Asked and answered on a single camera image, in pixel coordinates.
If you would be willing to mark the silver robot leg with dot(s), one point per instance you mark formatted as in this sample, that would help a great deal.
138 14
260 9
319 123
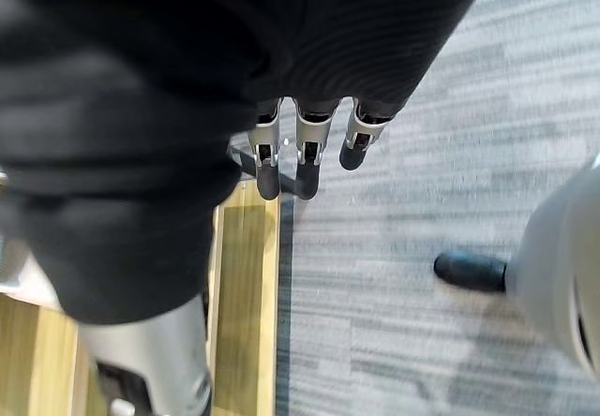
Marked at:
553 266

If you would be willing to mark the wooden shoe rack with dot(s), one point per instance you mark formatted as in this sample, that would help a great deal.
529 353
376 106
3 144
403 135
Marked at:
248 294

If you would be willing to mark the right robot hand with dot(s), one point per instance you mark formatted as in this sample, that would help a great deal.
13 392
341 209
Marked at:
140 107

